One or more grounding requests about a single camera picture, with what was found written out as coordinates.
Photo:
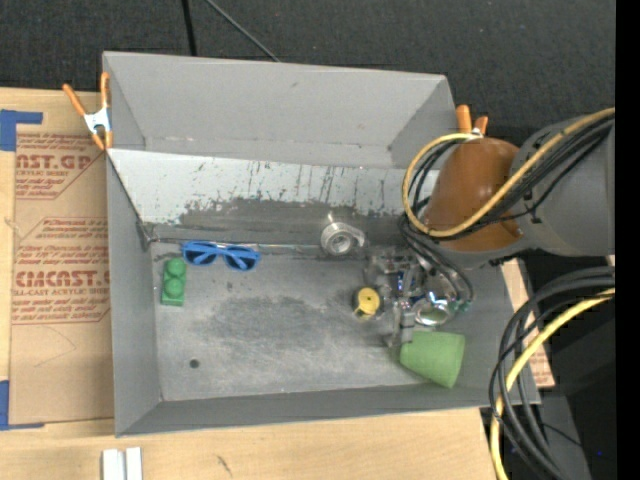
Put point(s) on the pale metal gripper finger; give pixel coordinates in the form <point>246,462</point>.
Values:
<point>400,330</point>
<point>381,274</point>

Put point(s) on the yellow round toy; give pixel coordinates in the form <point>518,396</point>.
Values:
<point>368,300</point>

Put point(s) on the silver tape roll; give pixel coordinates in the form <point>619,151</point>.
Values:
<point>340,239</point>

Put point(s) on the grey metal bin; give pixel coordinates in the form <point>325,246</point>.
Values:
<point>280,328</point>

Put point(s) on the blue sunglasses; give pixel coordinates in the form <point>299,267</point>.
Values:
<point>222,255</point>

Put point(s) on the green two-stud toy block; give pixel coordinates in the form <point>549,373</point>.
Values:
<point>174,282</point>

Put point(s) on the brown cardboard board red print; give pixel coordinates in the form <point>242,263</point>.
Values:
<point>60,348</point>

